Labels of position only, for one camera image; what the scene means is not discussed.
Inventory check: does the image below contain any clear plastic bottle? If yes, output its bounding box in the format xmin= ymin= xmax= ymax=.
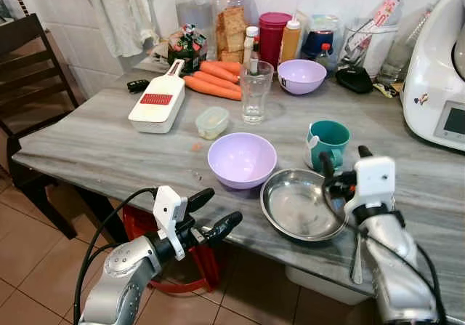
xmin=176 ymin=0 xmax=217 ymax=36

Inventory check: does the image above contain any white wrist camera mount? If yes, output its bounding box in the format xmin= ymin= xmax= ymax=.
xmin=153 ymin=185 xmax=188 ymax=241
xmin=345 ymin=156 xmax=397 ymax=221

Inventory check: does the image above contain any black remote key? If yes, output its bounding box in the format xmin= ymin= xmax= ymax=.
xmin=126 ymin=79 xmax=151 ymax=93

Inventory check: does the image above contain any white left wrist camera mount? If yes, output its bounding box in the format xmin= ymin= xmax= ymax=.
xmin=153 ymin=185 xmax=188 ymax=241

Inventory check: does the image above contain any dark wooden chair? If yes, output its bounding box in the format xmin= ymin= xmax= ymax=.
xmin=0 ymin=14 xmax=82 ymax=240

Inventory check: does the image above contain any clear jar with blue content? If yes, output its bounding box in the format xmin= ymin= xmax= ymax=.
xmin=302 ymin=14 xmax=339 ymax=60

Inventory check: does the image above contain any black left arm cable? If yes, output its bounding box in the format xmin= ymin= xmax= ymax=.
xmin=73 ymin=187 xmax=158 ymax=321

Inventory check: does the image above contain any magenta canister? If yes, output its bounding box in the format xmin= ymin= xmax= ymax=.
xmin=259 ymin=12 xmax=292 ymax=68

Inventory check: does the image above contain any small yellow black sachet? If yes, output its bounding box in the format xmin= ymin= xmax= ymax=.
xmin=372 ymin=82 xmax=403 ymax=99

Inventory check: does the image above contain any white grater with red blade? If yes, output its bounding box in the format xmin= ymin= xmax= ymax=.
xmin=128 ymin=59 xmax=187 ymax=135

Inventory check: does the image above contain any orange sauce bottle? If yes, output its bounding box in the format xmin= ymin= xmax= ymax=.
xmin=282 ymin=20 xmax=302 ymax=63

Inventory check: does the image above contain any small green-lidded plastic tub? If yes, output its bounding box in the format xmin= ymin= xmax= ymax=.
xmin=195 ymin=106 xmax=230 ymax=140

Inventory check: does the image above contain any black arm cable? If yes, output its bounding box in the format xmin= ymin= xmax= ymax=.
xmin=73 ymin=187 xmax=158 ymax=321
xmin=320 ymin=178 xmax=448 ymax=324

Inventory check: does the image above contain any white plastic bin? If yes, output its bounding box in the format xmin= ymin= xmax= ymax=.
xmin=285 ymin=265 xmax=371 ymax=306

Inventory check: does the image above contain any black pouch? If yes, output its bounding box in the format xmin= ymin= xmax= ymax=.
xmin=335 ymin=67 xmax=373 ymax=95

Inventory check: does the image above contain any red plastic stool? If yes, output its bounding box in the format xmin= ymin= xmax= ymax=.
xmin=122 ymin=205 xmax=223 ymax=294

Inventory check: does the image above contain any large lilac plastic bowl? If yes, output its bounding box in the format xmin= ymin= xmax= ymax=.
xmin=207 ymin=132 xmax=278 ymax=190

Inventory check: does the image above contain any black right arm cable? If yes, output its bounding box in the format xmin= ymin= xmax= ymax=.
xmin=320 ymin=178 xmax=448 ymax=324

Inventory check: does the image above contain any dark green food packet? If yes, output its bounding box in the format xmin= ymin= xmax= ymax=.
xmin=167 ymin=24 xmax=209 ymax=72

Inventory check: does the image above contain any clear plastic utensil container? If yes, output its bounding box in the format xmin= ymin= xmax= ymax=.
xmin=341 ymin=23 xmax=397 ymax=79

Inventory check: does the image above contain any red and white packet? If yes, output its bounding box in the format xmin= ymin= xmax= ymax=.
xmin=349 ymin=0 xmax=403 ymax=54

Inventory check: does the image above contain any red-lidded jar of crackers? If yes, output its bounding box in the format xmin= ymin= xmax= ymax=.
xmin=214 ymin=0 xmax=256 ymax=64

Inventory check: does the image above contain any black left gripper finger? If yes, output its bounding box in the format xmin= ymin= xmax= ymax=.
xmin=186 ymin=188 xmax=217 ymax=214
xmin=202 ymin=211 xmax=243 ymax=246

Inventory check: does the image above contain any small lilac plastic bowl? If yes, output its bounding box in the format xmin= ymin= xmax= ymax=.
xmin=277 ymin=59 xmax=328 ymax=95

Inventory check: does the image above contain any orange carrot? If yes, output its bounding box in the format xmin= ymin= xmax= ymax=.
xmin=183 ymin=76 xmax=242 ymax=102
xmin=201 ymin=60 xmax=243 ymax=83
xmin=193 ymin=71 xmax=239 ymax=92

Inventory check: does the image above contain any small white-capped spice bottle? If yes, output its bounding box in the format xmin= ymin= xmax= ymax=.
xmin=243 ymin=25 xmax=261 ymax=75

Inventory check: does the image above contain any clear glass jug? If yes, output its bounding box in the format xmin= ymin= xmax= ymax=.
xmin=378 ymin=9 xmax=429 ymax=84

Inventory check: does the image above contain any white kitchen cooking machine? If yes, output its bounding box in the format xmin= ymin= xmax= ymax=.
xmin=402 ymin=0 xmax=465 ymax=152

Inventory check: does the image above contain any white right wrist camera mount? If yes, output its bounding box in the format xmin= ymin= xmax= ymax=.
xmin=345 ymin=156 xmax=397 ymax=221

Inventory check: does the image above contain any clear drinking glass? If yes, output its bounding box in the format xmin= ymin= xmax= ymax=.
xmin=239 ymin=60 xmax=275 ymax=126

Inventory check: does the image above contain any small red-capped bottle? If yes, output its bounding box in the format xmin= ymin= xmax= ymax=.
xmin=318 ymin=43 xmax=333 ymax=71

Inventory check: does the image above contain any teal mug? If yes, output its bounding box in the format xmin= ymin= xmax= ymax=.
xmin=304 ymin=120 xmax=352 ymax=172

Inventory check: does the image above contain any pale hanging cloth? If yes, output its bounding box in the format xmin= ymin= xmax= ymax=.
xmin=76 ymin=0 xmax=158 ymax=58

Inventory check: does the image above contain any stainless steel dish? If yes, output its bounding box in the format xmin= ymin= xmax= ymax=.
xmin=260 ymin=168 xmax=350 ymax=242

